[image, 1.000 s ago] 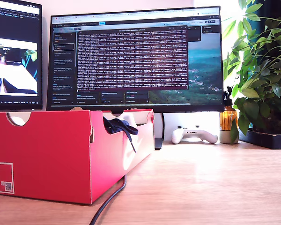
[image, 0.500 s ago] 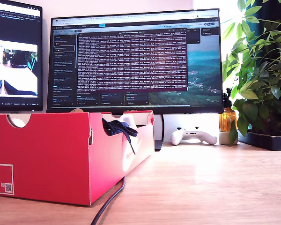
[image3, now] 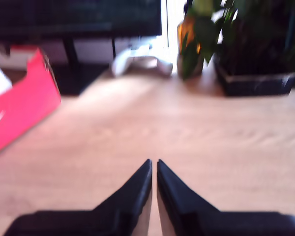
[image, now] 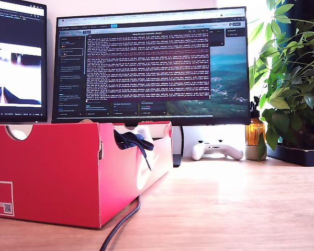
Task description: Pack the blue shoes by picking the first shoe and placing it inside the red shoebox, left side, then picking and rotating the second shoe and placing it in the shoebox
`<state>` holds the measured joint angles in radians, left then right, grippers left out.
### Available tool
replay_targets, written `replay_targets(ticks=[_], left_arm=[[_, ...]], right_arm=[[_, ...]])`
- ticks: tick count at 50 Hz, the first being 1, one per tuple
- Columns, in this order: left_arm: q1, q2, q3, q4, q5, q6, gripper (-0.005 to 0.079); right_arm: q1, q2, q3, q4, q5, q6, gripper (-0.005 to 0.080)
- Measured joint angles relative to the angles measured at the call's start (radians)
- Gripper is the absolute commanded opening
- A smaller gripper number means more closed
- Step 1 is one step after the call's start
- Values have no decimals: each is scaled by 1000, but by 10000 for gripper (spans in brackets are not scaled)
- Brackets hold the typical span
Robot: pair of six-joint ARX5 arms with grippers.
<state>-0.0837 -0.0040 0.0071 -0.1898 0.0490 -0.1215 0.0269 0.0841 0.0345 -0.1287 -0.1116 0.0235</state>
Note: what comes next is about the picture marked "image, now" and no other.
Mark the black Huawei computer monitor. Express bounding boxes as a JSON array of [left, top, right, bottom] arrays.
[[51, 6, 252, 168]]

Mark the dark teal curtain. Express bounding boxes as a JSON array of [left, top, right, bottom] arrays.
[[274, 0, 314, 37]]

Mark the amber pump bottle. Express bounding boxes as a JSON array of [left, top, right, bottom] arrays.
[[245, 95, 266, 146]]

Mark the black table cable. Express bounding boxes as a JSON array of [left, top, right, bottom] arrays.
[[98, 195, 142, 251]]

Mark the red cardboard shoebox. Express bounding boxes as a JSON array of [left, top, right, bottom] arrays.
[[0, 119, 174, 230]]

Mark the black monitor cable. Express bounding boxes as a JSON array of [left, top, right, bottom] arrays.
[[180, 126, 186, 157]]

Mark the green leafy house plant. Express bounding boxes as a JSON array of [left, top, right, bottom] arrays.
[[250, 0, 314, 159]]

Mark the white game controller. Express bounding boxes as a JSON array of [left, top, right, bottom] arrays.
[[190, 139, 244, 161]]

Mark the blue suede sneaker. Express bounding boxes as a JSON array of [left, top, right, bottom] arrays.
[[113, 126, 155, 172], [10, 130, 28, 141]]

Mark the cream round holder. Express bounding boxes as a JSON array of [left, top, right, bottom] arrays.
[[244, 144, 267, 161]]

